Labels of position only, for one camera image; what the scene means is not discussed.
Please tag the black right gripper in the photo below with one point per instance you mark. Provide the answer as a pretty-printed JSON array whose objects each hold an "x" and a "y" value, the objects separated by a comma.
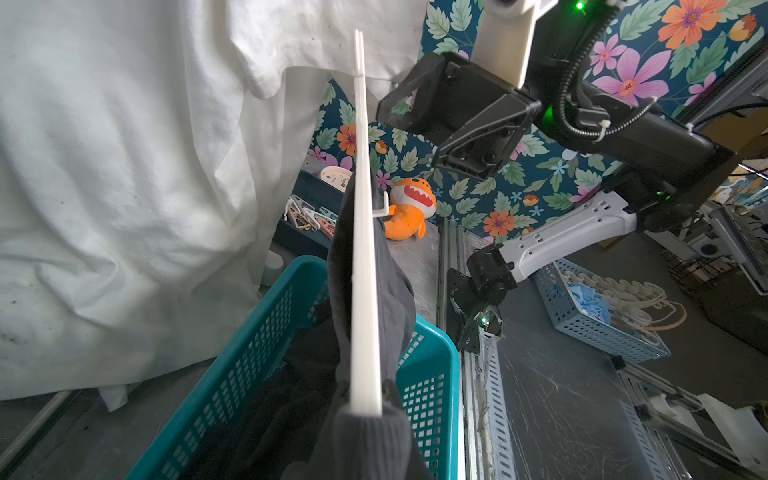
[{"x": 474, "y": 118}]

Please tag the plain white t-shirt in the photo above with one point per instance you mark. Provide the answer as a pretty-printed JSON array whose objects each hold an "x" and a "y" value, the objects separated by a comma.
[{"x": 148, "y": 149}]

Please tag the dark grey t-shirt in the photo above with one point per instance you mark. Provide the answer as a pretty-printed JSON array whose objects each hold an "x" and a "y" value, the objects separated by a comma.
[{"x": 348, "y": 372}]

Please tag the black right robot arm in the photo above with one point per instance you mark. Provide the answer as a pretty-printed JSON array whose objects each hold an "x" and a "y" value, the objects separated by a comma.
[{"x": 526, "y": 69}]

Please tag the orange plush toy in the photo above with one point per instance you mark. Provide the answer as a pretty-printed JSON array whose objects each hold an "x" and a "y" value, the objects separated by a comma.
[{"x": 413, "y": 203}]

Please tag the teal clothespin tray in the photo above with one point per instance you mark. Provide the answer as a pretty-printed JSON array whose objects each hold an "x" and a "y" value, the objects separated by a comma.
[{"x": 308, "y": 222}]

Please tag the white perforated basket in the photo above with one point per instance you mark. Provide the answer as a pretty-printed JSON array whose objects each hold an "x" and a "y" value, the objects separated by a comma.
[{"x": 578, "y": 309}]

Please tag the teal laundry basket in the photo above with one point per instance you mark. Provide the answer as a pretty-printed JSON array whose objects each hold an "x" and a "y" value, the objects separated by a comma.
[{"x": 427, "y": 379}]

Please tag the white steel clothes rack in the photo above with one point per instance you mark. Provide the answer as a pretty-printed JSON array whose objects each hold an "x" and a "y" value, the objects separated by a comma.
[{"x": 35, "y": 430}]

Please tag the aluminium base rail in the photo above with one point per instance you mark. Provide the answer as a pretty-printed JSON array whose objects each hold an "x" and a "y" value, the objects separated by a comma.
[{"x": 486, "y": 438}]

